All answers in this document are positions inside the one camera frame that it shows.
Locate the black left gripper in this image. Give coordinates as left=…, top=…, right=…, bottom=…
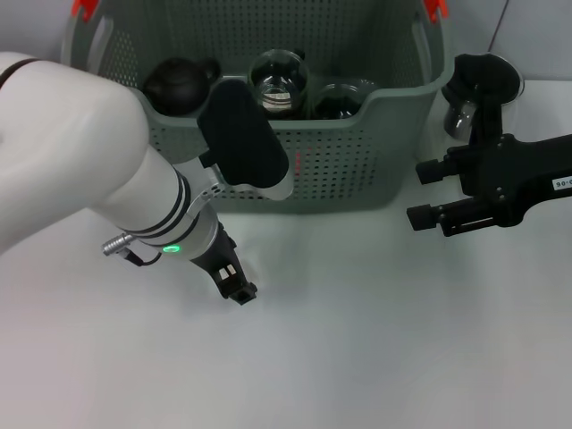
left=189, top=225, right=260, bottom=307

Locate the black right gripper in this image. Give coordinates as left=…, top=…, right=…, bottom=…
left=406, top=132, right=572, bottom=239

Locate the glass teacup black handle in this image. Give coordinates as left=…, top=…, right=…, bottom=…
left=312, top=82, right=372, bottom=121
left=266, top=101, right=310, bottom=121

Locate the round glass jar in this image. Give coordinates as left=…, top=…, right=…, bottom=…
left=247, top=47, right=310, bottom=113

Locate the grey-green perforated storage bin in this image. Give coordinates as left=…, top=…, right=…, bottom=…
left=60, top=0, right=453, bottom=215

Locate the black clay teapot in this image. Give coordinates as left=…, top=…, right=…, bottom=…
left=142, top=55, right=223, bottom=116

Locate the glass pitcher black lid handle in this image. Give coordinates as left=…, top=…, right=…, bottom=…
left=440, top=52, right=525, bottom=147

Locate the left arm cable with plug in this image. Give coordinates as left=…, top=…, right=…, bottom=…
left=101, top=231, right=163, bottom=268

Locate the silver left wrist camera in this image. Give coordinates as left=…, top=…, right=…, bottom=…
left=196, top=79, right=295, bottom=201

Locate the orange bin handle clip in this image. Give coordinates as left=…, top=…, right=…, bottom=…
left=73, top=0, right=97, bottom=21
left=424, top=0, right=449, bottom=23

